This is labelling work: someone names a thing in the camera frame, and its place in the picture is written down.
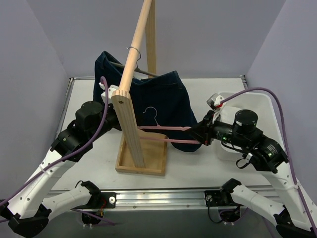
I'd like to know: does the dark hanger with metal hook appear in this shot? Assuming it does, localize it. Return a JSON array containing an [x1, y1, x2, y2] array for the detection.
[[108, 45, 161, 78]]

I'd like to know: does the dark blue denim garment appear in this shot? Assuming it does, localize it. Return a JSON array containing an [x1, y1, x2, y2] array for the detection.
[[93, 50, 202, 153]]

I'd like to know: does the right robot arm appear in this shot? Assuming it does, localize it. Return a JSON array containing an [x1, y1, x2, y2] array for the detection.
[[186, 110, 317, 238]]

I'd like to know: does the aluminium mounting rail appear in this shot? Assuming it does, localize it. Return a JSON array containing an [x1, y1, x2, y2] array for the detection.
[[101, 188, 232, 211]]

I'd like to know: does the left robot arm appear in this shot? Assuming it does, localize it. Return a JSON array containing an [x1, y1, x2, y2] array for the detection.
[[0, 101, 119, 238]]

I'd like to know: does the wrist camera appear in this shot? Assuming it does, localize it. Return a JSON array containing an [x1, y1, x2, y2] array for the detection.
[[207, 93, 226, 120], [99, 82, 119, 104]]

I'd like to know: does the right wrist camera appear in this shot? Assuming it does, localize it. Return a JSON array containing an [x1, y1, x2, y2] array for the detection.
[[207, 93, 226, 120]]

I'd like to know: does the white plastic basket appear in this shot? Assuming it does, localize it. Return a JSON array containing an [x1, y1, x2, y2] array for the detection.
[[215, 91, 285, 162]]

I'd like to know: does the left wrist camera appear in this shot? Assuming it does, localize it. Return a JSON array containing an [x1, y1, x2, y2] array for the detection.
[[99, 82, 119, 104]]

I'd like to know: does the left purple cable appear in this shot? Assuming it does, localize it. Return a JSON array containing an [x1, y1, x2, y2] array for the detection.
[[0, 76, 116, 226]]

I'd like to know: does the white pleated skirt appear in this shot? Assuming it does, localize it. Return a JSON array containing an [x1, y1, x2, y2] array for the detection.
[[220, 106, 241, 124]]

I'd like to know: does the pink hanger with metal hook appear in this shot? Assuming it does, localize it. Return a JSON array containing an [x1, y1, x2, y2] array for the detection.
[[138, 106, 200, 144]]

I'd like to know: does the wooden clothes rack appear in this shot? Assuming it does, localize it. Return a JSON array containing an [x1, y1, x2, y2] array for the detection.
[[111, 0, 167, 176]]

